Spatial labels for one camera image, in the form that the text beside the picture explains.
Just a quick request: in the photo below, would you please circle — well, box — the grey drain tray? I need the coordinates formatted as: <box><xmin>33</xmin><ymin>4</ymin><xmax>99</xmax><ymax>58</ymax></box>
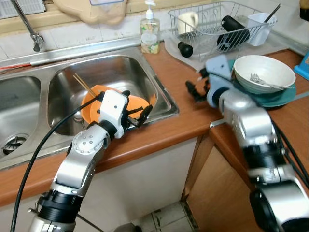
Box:
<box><xmin>164</xmin><ymin>39</ymin><xmax>290</xmax><ymax>72</ymax></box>

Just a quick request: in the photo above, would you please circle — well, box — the stainless steel double sink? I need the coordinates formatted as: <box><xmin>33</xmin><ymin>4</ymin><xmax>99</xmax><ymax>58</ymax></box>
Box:
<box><xmin>0</xmin><ymin>46</ymin><xmax>179</xmax><ymax>170</ymax></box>

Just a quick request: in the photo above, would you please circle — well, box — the black round knob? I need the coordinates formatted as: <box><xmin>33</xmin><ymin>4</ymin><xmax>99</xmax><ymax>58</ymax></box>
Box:
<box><xmin>177</xmin><ymin>42</ymin><xmax>194</xmax><ymax>58</ymax></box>

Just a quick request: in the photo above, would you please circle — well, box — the wooden chopstick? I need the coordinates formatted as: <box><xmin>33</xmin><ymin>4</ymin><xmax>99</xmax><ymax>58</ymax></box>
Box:
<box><xmin>75</xmin><ymin>73</ymin><xmax>98</xmax><ymax>95</ymax></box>
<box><xmin>72</xmin><ymin>74</ymin><xmax>96</xmax><ymax>98</ymax></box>

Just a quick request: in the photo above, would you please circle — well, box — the black bottle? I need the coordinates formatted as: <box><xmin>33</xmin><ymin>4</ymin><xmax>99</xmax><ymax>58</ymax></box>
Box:
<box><xmin>216</xmin><ymin>15</ymin><xmax>251</xmax><ymax>52</ymax></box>

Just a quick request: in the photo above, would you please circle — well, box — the silver fork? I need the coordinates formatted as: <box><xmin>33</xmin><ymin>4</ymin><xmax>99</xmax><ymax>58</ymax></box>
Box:
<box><xmin>250</xmin><ymin>73</ymin><xmax>290</xmax><ymax>91</ymax></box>

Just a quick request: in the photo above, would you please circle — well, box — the cream mug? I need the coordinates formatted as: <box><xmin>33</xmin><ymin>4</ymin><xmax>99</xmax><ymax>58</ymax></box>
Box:
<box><xmin>177</xmin><ymin>12</ymin><xmax>199</xmax><ymax>35</ymax></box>

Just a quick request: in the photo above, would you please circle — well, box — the dish soap pump bottle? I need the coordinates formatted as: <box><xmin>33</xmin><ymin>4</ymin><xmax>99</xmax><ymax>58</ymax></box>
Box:
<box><xmin>140</xmin><ymin>0</ymin><xmax>161</xmax><ymax>55</ymax></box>

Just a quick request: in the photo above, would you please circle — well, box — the white cabinet door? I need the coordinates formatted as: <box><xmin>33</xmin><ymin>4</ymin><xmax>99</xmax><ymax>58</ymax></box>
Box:
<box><xmin>0</xmin><ymin>138</ymin><xmax>199</xmax><ymax>232</ymax></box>

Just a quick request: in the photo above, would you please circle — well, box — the white bowl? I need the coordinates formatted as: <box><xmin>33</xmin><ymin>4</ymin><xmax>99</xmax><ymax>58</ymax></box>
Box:
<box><xmin>233</xmin><ymin>55</ymin><xmax>296</xmax><ymax>94</ymax></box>

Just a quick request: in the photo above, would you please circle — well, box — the teal plate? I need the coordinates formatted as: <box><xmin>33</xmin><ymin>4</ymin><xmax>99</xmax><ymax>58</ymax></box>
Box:
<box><xmin>227</xmin><ymin>58</ymin><xmax>297</xmax><ymax>108</ymax></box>

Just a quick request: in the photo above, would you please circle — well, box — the white utensil holder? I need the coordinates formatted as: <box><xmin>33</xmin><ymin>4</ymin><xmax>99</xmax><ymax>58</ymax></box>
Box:
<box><xmin>247</xmin><ymin>13</ymin><xmax>277</xmax><ymax>47</ymax></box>

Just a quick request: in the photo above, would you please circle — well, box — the beige hanging board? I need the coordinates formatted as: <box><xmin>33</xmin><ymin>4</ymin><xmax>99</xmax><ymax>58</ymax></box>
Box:
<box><xmin>52</xmin><ymin>0</ymin><xmax>128</xmax><ymax>26</ymax></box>

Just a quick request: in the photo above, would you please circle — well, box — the blue box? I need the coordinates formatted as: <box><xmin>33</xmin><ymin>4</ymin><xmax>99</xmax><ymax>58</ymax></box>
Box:
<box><xmin>294</xmin><ymin>51</ymin><xmax>309</xmax><ymax>80</ymax></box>

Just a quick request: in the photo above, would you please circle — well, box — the wooden cabinet door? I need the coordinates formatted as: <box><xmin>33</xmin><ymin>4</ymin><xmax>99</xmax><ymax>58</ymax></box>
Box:
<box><xmin>183</xmin><ymin>135</ymin><xmax>261</xmax><ymax>232</ymax></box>

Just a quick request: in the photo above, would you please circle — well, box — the chrome faucet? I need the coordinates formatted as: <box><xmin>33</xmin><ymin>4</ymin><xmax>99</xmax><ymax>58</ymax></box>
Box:
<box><xmin>10</xmin><ymin>0</ymin><xmax>44</xmax><ymax>53</ymax></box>

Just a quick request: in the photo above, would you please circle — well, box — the red thin stick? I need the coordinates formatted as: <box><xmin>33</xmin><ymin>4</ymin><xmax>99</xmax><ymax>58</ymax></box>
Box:
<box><xmin>0</xmin><ymin>60</ymin><xmax>33</xmax><ymax>71</ymax></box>

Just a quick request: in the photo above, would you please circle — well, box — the black hanging spatula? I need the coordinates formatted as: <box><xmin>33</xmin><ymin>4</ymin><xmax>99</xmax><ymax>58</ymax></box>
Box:
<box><xmin>298</xmin><ymin>0</ymin><xmax>309</xmax><ymax>22</ymax></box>

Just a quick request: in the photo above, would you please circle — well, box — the sink drain strainer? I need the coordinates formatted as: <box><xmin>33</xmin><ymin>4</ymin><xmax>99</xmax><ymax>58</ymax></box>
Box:
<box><xmin>0</xmin><ymin>135</ymin><xmax>27</xmax><ymax>158</ymax></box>

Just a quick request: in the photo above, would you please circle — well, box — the white window grille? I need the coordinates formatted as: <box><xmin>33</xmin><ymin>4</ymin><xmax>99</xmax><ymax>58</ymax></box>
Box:
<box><xmin>0</xmin><ymin>0</ymin><xmax>46</xmax><ymax>20</ymax></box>

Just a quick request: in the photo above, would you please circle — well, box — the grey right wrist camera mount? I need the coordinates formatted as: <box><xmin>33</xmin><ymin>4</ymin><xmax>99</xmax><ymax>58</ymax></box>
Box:
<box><xmin>203</xmin><ymin>55</ymin><xmax>237</xmax><ymax>107</ymax></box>

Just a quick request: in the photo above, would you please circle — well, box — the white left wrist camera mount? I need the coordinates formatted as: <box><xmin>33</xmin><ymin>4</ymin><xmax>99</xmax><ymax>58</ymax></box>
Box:
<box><xmin>97</xmin><ymin>89</ymin><xmax>130</xmax><ymax>127</ymax></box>

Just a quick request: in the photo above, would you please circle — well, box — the wire dish rack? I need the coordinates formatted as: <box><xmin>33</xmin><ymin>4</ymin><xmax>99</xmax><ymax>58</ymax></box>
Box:
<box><xmin>168</xmin><ymin>1</ymin><xmax>278</xmax><ymax>61</ymax></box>

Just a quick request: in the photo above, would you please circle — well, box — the black utensil handle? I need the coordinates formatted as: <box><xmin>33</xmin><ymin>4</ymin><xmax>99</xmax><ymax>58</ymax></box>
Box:
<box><xmin>263</xmin><ymin>4</ymin><xmax>281</xmax><ymax>24</ymax></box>

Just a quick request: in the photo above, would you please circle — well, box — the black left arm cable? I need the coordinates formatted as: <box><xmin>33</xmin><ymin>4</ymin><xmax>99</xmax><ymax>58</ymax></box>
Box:
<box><xmin>10</xmin><ymin>94</ymin><xmax>104</xmax><ymax>232</ymax></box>

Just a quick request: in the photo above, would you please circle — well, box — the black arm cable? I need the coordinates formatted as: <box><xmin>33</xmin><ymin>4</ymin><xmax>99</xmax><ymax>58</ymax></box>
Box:
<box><xmin>268</xmin><ymin>116</ymin><xmax>309</xmax><ymax>189</ymax></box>
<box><xmin>10</xmin><ymin>94</ymin><xmax>104</xmax><ymax>232</ymax></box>

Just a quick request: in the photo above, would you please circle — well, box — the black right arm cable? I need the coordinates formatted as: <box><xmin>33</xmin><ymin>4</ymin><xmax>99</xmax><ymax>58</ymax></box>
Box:
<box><xmin>268</xmin><ymin>116</ymin><xmax>309</xmax><ymax>189</ymax></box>

